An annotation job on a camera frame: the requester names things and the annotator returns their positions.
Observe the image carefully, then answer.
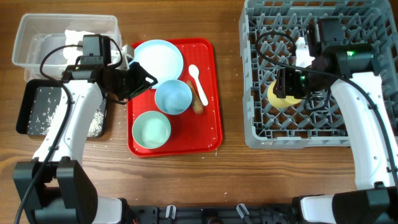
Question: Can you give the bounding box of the black waste tray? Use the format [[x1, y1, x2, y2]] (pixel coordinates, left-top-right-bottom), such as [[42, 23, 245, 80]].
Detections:
[[16, 78, 109, 138]]

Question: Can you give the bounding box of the white plastic spoon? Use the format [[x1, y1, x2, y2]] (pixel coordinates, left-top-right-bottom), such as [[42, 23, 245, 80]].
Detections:
[[188, 64, 209, 106]]

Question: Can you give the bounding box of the light blue bowl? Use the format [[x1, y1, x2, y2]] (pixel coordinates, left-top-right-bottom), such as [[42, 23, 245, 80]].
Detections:
[[154, 80, 193, 115]]

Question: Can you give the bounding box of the red serving tray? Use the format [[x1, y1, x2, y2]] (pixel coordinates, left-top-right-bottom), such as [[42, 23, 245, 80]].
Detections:
[[126, 38, 223, 157]]

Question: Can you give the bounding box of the white tissue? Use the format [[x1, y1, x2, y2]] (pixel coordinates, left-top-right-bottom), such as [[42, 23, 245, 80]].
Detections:
[[63, 30, 93, 65]]

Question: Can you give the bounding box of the pale green bowl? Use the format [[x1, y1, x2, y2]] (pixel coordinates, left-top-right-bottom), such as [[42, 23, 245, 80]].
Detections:
[[132, 111, 172, 149]]

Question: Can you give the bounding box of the clear plastic bin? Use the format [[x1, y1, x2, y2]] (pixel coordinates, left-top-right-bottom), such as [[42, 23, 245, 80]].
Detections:
[[12, 14, 122, 82]]

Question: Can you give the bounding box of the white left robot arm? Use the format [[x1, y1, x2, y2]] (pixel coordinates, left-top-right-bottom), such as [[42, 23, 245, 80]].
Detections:
[[13, 62, 157, 223]]

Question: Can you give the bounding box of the yellow plastic cup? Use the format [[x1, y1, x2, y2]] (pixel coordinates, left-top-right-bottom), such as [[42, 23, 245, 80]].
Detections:
[[267, 81, 302, 108]]

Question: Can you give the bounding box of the large light blue plate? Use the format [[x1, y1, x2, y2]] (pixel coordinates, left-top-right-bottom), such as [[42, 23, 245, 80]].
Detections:
[[129, 39, 184, 89]]

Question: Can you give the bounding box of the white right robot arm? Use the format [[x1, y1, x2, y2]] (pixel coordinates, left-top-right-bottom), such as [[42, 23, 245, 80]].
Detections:
[[268, 42, 397, 223]]

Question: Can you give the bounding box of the grey dishwasher rack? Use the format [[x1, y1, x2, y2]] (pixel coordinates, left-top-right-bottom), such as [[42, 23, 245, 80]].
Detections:
[[239, 0, 397, 149]]

